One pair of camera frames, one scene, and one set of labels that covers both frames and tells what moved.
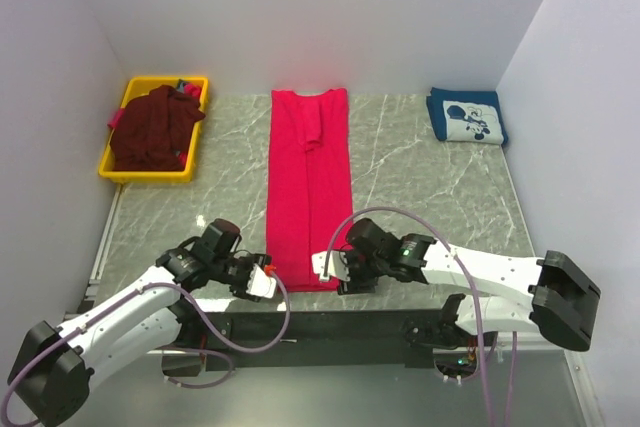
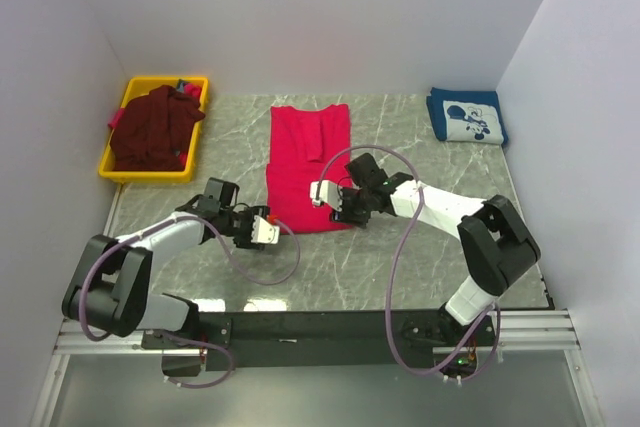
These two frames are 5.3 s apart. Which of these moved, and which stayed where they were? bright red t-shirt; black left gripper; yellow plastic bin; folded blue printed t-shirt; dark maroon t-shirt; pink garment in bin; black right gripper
Moved: bright red t-shirt; black left gripper; black right gripper
Stayed: dark maroon t-shirt; pink garment in bin; folded blue printed t-shirt; yellow plastic bin
